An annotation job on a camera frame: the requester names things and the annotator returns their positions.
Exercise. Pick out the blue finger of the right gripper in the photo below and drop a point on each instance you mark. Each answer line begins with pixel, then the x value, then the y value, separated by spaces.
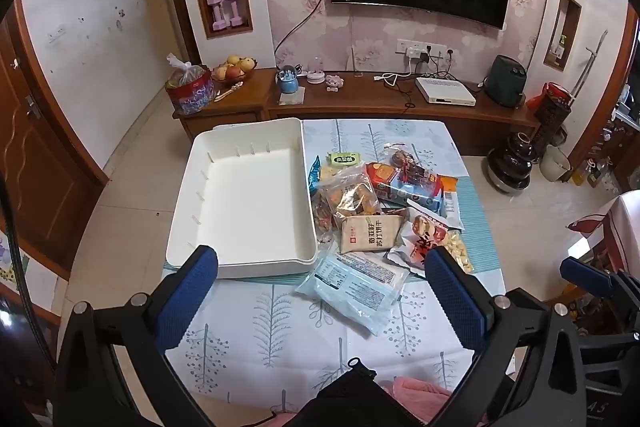
pixel 592 280

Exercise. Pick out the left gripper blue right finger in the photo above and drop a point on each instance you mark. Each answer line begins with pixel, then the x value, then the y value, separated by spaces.
pixel 461 296

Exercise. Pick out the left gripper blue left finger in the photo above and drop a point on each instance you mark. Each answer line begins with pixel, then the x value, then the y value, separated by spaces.
pixel 178 297

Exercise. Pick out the red white apple snack bag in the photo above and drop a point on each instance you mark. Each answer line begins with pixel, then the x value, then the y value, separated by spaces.
pixel 421 232

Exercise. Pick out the pale blue cracker packet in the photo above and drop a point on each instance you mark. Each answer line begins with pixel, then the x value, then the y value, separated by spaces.
pixel 361 286

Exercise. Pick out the orange white snack bar packet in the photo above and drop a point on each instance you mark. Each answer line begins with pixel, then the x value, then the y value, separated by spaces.
pixel 450 210

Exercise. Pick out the blue red biscuit pack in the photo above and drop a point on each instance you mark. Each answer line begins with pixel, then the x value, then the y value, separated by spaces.
pixel 399 185

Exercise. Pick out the beige soda cracker packet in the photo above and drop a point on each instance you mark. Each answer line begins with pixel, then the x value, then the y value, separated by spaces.
pixel 369 233

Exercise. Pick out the clear bag orange cookies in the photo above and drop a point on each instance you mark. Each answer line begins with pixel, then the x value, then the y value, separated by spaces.
pixel 347 193

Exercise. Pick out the white bucket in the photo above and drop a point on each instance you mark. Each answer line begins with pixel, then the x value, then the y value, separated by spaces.
pixel 554 164

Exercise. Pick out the white plastic storage bin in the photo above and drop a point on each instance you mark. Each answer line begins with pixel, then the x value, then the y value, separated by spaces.
pixel 245 194

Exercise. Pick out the patterned white teal tablecloth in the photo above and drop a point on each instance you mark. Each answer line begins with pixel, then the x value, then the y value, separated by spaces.
pixel 289 310

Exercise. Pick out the red dark vase bag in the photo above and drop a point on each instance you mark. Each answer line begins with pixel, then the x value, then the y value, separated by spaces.
pixel 550 107

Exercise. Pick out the clear wrapped nut cake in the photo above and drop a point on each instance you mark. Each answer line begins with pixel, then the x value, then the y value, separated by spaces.
pixel 399 155

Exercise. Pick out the brown wooden door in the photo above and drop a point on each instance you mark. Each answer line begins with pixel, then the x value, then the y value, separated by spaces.
pixel 53 182

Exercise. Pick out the blue foil snack packet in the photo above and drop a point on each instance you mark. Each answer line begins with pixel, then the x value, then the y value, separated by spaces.
pixel 314 176

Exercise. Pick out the green pineapple cake packet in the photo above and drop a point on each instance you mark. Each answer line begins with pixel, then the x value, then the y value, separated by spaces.
pixel 343 159

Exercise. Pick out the dark green air fryer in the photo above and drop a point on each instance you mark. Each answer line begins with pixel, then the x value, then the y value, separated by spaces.
pixel 505 82

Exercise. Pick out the red gift bag with plastic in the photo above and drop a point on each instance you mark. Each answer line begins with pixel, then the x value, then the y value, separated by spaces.
pixel 190 87

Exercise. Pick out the wooden tv cabinet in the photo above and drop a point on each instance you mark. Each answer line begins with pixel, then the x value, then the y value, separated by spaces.
pixel 475 130

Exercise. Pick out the white set-top box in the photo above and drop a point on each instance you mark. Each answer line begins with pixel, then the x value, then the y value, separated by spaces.
pixel 445 92

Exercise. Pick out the fruit bowl with apples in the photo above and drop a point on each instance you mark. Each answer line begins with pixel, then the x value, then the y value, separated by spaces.
pixel 234 70

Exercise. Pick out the pink round music box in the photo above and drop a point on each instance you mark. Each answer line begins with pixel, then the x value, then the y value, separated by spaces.
pixel 316 76

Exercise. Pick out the pink small toy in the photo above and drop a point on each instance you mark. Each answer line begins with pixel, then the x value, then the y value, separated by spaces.
pixel 334 83

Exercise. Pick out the pink dumbbell left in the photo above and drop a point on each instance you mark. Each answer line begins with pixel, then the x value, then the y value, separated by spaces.
pixel 220 22

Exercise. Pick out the pink dumbbell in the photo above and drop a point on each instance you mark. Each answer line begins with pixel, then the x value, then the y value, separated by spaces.
pixel 236 19
pixel 220 22

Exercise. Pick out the pink dumbbell right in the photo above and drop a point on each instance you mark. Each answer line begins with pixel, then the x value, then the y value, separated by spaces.
pixel 236 19

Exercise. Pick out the white wall power strip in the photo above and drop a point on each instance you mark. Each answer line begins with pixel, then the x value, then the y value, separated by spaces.
pixel 415 49

